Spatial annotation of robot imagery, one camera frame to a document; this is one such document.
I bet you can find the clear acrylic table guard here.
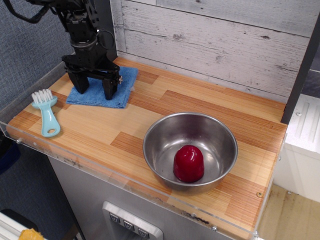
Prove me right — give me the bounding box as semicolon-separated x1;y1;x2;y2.
0;123;277;240

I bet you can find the stainless steel bowl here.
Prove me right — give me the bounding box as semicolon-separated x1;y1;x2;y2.
142;112;238;195

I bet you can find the yellow object bottom left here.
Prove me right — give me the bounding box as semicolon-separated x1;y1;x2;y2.
18;228;45;240

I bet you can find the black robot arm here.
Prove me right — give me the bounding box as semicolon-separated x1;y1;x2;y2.
49;0;123;100

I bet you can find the light blue scrub brush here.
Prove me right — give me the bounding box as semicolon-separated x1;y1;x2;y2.
31;89;61;138

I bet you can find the dark right vertical post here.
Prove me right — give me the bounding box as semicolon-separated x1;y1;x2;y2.
280;16;320;125

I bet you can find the blue microfiber cloth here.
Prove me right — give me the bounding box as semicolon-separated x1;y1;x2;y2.
66;66;139;109

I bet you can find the red toy pepper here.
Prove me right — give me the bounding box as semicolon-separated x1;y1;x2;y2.
173;145;205;183

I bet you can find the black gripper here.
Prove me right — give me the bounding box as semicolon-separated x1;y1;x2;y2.
62;43;123;100

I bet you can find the silver button control panel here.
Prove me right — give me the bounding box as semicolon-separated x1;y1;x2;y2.
102;201;164;240

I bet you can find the white appliance at right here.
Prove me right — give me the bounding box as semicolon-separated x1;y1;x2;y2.
273;94;320;202

